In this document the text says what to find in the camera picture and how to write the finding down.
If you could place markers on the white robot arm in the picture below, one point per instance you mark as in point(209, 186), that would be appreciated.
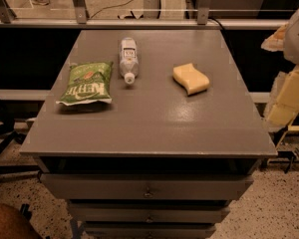
point(286, 40)

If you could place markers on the yellow curved sponge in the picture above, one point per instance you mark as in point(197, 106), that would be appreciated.
point(193, 80)

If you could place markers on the grey drawer cabinet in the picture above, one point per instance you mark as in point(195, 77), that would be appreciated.
point(154, 126)

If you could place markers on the clear plastic water bottle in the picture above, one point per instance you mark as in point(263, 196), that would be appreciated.
point(129, 62)

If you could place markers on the green chip bag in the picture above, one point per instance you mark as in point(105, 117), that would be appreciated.
point(88, 83)

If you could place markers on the top grey drawer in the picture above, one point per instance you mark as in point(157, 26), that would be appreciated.
point(146, 186)

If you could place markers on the grey drawer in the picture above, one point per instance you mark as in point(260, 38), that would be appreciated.
point(149, 231)
point(146, 186)
point(148, 213)

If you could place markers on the middle grey drawer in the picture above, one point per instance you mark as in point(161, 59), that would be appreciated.
point(148, 213)

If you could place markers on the bottom grey drawer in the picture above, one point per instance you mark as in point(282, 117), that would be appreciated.
point(149, 231)

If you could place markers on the yellow foam padding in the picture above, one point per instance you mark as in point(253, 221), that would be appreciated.
point(283, 105)

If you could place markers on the grey metal railing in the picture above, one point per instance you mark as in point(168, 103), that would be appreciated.
point(198, 14)

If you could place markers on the brown object bottom left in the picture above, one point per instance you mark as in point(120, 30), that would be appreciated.
point(13, 225)

